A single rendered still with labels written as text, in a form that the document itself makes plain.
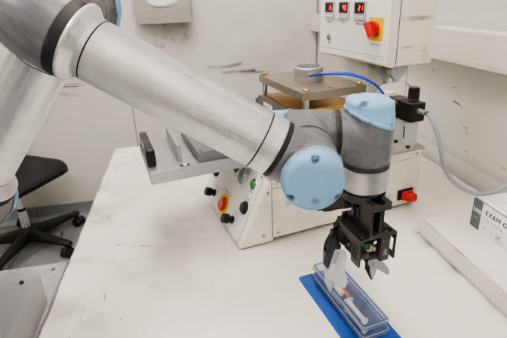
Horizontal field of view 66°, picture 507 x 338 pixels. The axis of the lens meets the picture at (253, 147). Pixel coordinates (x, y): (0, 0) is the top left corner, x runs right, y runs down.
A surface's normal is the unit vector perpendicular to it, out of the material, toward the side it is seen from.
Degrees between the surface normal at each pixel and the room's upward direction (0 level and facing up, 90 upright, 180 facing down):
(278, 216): 90
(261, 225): 90
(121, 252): 0
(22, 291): 2
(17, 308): 2
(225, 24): 90
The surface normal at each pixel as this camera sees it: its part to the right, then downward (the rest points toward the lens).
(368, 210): -0.94, 0.15
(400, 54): 0.36, 0.32
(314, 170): -0.05, 0.37
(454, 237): -0.04, -0.93
